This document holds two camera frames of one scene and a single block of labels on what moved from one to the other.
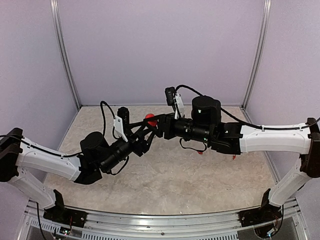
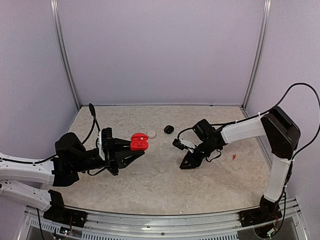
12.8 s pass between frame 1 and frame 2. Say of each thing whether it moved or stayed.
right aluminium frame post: stayed
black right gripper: moved
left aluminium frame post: stayed
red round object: moved
